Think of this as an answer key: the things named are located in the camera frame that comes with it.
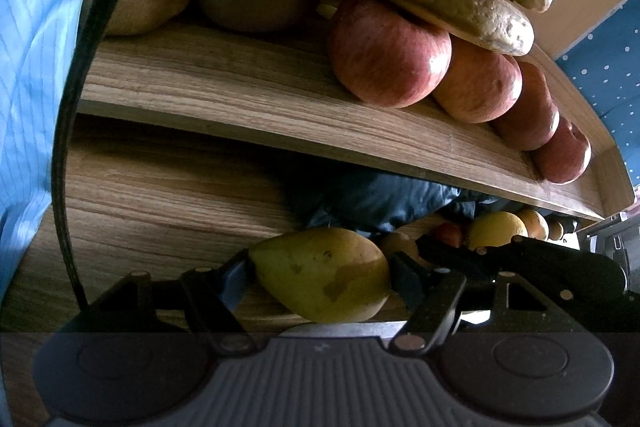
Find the blue dotted fabric panel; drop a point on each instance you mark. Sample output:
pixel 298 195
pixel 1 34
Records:
pixel 605 67

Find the red apple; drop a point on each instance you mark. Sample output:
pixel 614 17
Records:
pixel 479 85
pixel 533 119
pixel 384 59
pixel 566 156

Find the striped cream pepino melon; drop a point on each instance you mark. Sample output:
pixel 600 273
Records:
pixel 536 226

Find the light blue fabric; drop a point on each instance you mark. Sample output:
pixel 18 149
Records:
pixel 38 39

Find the leftmost red apple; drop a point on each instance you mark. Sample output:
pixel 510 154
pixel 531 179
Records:
pixel 384 59

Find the pale orange persimmon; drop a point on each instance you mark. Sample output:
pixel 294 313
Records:
pixel 397 241

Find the rightmost red apple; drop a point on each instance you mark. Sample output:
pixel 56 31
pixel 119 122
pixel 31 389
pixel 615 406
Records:
pixel 566 156

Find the small tan round fruit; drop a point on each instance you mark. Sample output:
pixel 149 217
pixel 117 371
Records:
pixel 555 230

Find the small red tomato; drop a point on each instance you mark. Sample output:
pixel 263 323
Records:
pixel 449 234

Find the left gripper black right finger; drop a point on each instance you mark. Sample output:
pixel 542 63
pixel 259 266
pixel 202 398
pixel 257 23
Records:
pixel 431 297

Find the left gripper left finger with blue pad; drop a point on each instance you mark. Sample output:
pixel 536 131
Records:
pixel 209 298

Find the dark blue cloth under shelf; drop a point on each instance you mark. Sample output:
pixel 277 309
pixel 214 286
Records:
pixel 377 202

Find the wooden desk shelf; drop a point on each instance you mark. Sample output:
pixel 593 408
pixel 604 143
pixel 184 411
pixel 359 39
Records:
pixel 186 141

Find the large yellow lemon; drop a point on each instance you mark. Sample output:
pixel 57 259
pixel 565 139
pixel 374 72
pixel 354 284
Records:
pixel 495 229

